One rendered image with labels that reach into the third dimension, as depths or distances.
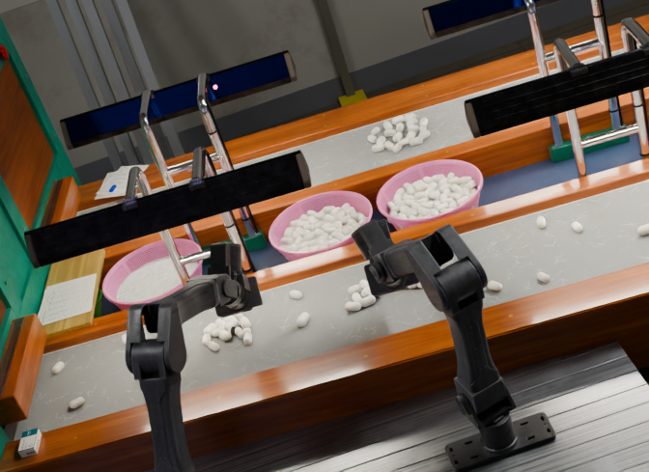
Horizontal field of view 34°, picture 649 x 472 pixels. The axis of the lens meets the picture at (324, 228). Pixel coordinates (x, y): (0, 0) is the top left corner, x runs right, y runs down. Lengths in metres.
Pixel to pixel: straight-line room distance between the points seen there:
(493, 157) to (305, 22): 2.24
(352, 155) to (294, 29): 2.00
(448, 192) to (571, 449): 0.87
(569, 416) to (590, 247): 0.44
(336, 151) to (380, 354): 0.96
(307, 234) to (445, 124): 0.55
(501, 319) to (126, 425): 0.80
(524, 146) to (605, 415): 0.94
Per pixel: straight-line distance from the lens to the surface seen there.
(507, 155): 2.79
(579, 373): 2.16
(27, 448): 2.33
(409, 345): 2.17
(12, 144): 3.00
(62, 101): 4.97
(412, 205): 2.65
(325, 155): 2.99
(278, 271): 2.52
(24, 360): 2.46
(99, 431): 2.30
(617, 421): 2.06
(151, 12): 4.81
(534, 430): 2.05
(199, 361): 2.39
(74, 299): 2.73
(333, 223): 2.69
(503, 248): 2.41
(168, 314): 1.92
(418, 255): 1.79
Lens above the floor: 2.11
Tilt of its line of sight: 31 degrees down
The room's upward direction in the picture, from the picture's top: 19 degrees counter-clockwise
